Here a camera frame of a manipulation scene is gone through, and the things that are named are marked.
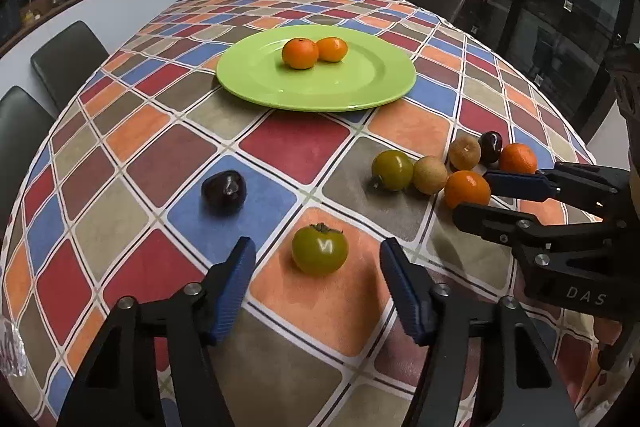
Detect brown round fruit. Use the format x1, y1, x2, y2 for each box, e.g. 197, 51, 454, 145
448, 134, 482, 171
412, 156, 449, 196

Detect green plate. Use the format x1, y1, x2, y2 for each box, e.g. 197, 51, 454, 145
215, 25, 417, 112

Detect orange mandarin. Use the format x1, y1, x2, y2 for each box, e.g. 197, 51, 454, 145
444, 170, 492, 210
498, 143, 539, 174
316, 37, 348, 63
281, 38, 319, 70

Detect clear plastic water bottle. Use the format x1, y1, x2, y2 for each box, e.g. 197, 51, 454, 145
0, 314, 27, 378

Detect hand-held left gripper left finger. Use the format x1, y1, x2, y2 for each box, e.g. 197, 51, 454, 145
56, 236, 257, 427

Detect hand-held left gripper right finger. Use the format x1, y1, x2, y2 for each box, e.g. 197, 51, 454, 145
380, 238, 583, 427

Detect black framed glass doors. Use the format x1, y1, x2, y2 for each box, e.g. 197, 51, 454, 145
445, 0, 628, 132

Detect black water dispenser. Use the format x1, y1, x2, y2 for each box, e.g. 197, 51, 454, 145
0, 0, 23, 42

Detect dark purple plum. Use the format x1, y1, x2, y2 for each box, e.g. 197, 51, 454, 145
201, 170, 247, 215
478, 131, 504, 165

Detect green tomato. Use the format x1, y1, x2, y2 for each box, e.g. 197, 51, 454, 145
371, 149, 415, 192
291, 222, 349, 278

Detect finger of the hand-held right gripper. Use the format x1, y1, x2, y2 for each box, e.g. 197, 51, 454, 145
482, 162, 632, 208
452, 202, 626, 253

